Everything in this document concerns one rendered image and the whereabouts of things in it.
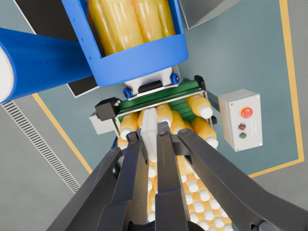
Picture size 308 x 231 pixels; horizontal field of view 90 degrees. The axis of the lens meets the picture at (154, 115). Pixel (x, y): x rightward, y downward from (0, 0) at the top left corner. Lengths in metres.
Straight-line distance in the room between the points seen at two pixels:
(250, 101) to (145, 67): 0.38
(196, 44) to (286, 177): 2.07
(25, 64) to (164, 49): 0.57
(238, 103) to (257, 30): 1.34
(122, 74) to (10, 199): 2.92
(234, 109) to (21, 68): 0.78
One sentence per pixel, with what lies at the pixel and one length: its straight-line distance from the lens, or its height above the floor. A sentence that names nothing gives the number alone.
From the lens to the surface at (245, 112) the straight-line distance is 0.59.
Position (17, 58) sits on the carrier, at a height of 1.00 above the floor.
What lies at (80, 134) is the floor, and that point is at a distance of 1.99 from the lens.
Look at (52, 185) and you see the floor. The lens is 2.63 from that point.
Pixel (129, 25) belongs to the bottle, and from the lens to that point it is 0.41.
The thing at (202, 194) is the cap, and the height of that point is 1.10.
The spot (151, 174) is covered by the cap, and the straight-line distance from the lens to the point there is 0.65.
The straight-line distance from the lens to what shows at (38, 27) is 1.74.
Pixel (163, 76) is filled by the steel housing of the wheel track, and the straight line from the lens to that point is 0.67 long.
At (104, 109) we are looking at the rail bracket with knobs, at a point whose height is 1.00.
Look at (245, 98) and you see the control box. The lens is 0.59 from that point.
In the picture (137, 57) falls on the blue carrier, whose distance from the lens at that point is 0.36.
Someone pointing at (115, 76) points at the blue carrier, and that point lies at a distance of 0.38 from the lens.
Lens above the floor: 1.59
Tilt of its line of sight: 69 degrees down
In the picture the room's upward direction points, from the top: 180 degrees clockwise
